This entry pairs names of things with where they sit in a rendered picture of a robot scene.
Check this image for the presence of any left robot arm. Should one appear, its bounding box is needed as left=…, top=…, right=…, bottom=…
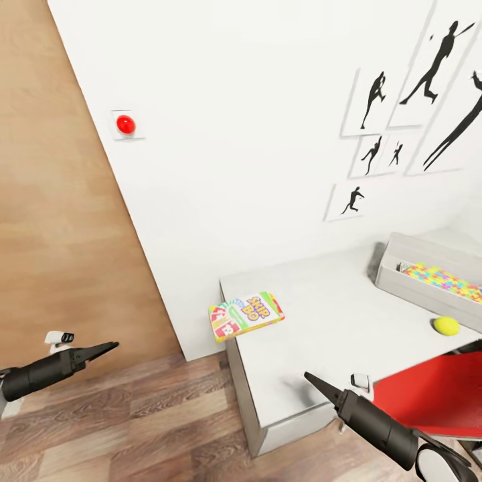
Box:
left=0, top=331, right=119, bottom=418

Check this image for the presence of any tennis ball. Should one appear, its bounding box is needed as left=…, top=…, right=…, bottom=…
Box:
left=434, top=316, right=460, bottom=336

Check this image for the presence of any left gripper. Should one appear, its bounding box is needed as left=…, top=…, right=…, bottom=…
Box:
left=28, top=342, right=119, bottom=391

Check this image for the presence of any board game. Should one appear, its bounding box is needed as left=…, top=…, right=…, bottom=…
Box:
left=208, top=290, right=285, bottom=343
left=398, top=262, right=412, bottom=273

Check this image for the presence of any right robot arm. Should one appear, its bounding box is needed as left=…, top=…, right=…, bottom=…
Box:
left=304, top=372, right=479, bottom=482

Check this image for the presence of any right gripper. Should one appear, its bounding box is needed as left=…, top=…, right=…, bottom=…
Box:
left=304, top=372, right=392, bottom=451

